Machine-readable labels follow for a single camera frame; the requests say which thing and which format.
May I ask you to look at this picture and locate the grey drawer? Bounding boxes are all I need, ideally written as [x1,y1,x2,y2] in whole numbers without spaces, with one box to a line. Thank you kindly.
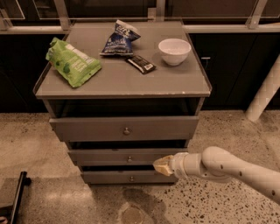
[81,171,178,185]
[50,116,199,142]
[68,148,187,166]

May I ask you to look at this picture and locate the grey bottom drawer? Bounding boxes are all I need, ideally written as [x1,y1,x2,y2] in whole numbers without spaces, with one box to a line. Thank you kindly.
[81,171,178,185]

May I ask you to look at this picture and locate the grey top drawer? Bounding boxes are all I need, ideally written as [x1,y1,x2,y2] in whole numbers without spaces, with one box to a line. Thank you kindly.
[50,116,199,142]

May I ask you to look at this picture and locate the grey drawer cabinet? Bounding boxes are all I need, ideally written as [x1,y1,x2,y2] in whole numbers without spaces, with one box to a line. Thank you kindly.
[34,22,212,174]

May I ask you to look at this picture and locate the round floor drain cover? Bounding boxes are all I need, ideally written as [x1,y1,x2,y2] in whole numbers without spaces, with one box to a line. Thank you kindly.
[121,205,144,224]

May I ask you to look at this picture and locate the black snack bar wrapper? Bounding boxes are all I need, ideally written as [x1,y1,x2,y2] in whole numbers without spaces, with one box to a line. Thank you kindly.
[125,55,156,74]

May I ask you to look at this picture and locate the white bowl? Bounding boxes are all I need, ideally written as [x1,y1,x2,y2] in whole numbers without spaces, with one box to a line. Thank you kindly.
[158,38,192,66]

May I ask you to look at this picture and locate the blue chip bag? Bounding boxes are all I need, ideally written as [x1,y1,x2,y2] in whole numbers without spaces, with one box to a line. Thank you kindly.
[100,20,141,56]

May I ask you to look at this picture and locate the green chip bag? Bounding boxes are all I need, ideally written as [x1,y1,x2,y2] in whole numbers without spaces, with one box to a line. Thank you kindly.
[45,38,102,88]

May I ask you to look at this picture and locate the black object on floor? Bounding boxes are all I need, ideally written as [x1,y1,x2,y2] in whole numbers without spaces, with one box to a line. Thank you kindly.
[0,171,32,224]

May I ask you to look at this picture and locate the metal window railing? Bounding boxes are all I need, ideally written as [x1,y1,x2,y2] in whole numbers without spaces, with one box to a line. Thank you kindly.
[0,0,280,34]

